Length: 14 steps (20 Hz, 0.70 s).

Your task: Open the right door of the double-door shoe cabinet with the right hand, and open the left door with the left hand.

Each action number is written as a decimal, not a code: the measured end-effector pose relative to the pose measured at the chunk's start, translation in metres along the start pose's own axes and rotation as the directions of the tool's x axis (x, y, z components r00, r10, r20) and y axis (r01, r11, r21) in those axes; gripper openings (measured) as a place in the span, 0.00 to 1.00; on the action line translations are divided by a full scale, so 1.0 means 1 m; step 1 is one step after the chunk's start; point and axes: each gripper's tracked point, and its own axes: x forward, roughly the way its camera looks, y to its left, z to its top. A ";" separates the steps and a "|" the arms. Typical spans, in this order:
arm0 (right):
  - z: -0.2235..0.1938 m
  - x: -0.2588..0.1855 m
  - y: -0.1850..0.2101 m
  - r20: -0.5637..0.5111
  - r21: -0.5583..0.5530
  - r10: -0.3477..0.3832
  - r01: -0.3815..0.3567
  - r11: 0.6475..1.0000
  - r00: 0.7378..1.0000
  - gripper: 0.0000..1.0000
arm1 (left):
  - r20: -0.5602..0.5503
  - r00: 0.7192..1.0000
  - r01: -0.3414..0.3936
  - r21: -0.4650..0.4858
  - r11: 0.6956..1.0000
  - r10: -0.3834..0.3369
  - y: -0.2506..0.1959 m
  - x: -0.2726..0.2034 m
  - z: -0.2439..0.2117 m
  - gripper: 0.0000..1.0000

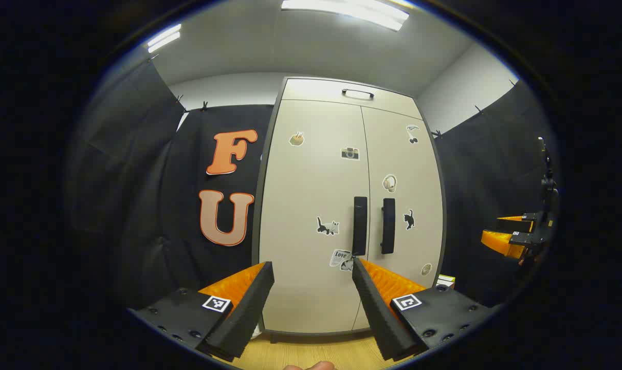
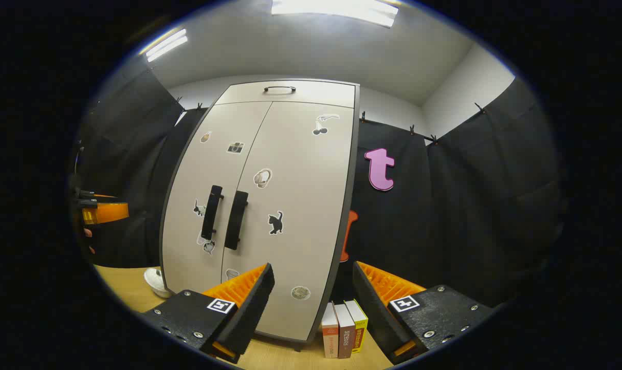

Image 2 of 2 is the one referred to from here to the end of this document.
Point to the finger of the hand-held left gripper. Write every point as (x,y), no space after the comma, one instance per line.
(108,213)

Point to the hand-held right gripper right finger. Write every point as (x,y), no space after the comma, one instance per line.
(370,308)

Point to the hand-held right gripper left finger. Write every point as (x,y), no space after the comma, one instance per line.
(254,308)

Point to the grey door with camera sticker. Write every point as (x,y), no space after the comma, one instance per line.
(187,180)

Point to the grey door with cherry sticker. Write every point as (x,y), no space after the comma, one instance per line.
(311,180)

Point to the grey double-door shoe cabinet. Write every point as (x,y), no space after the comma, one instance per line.
(353,154)

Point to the grey cabinet top flap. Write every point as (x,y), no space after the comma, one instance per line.
(316,93)

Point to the yellow book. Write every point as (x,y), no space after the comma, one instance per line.
(360,329)

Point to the brown book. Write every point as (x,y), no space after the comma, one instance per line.
(346,334)

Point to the orange and white book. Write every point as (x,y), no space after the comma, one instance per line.
(329,334)

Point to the white round bowl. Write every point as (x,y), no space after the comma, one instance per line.
(156,282)

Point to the small ceiling light panel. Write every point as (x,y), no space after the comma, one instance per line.
(164,46)

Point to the large ceiling light panel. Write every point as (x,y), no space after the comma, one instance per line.
(336,10)

